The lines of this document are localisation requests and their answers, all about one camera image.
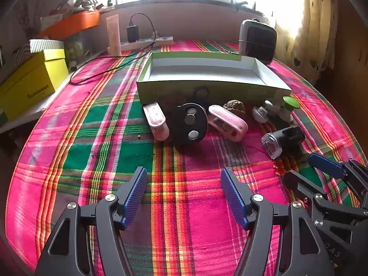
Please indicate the orange box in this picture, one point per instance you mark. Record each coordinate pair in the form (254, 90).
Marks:
(74, 23)

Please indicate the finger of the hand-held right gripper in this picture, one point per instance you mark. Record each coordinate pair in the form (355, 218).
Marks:
(326, 164)
(299, 182)

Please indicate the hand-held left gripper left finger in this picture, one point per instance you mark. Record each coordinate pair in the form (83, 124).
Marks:
(135, 195)

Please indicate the yellow box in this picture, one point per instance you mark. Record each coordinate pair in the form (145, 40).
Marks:
(28, 80)

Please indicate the black disc with metal magnets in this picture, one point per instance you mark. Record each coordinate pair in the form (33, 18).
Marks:
(184, 129)

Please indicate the yellow patterned curtain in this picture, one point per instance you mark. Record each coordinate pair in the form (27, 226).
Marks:
(313, 34)

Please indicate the green topped white holder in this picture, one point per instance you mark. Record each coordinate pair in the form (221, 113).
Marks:
(290, 102)

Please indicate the cream tube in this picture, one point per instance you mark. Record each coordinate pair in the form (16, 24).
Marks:
(114, 34)

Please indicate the white power strip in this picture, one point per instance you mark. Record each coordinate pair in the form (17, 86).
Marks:
(162, 40)

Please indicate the pink plastic clip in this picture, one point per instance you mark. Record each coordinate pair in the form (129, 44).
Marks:
(230, 123)
(156, 118)

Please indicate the pink and green plaid cloth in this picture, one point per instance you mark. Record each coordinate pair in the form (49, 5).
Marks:
(86, 149)

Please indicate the white and grey suction hook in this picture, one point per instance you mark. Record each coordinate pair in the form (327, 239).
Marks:
(260, 114)

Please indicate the white and green cardboard box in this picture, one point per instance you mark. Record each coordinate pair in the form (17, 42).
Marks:
(161, 92)

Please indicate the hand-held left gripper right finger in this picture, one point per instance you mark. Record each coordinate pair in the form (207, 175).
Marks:
(234, 198)

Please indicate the brown walnut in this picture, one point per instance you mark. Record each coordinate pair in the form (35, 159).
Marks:
(234, 107)

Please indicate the grey and black small heater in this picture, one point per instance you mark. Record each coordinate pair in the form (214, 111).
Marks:
(258, 43)

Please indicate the clear glass container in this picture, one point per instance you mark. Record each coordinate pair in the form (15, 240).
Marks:
(80, 49)

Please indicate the black light with clear lens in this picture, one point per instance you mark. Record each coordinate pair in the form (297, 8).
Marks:
(290, 138)

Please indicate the striped white box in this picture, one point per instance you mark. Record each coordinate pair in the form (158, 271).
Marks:
(46, 45)

